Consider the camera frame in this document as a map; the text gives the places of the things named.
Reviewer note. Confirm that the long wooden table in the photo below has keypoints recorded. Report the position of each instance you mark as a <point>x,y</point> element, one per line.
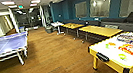
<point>100,30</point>
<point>72,26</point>

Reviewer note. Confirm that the small white table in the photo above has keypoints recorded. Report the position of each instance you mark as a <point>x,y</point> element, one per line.
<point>57,24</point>

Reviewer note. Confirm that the grey waste bin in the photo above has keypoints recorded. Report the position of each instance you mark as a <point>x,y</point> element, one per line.
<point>49,30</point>

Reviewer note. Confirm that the yellow white game table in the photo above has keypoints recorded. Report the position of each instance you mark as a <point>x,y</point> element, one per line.
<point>109,55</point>

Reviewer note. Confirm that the green exit sign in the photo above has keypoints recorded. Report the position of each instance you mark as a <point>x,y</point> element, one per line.
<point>21,6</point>

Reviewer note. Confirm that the rectangular ceiling light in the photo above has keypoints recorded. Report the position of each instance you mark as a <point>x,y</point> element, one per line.
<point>8,2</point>
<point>12,6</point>

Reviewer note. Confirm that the colourful board game box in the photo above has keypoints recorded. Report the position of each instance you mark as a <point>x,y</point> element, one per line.
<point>131,49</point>
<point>130,38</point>

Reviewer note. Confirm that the blue ping pong table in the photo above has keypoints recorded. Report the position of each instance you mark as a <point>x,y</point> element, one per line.
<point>3,45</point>

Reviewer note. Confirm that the long dark grey sofa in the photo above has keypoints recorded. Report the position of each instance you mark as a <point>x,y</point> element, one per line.
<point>131,22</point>

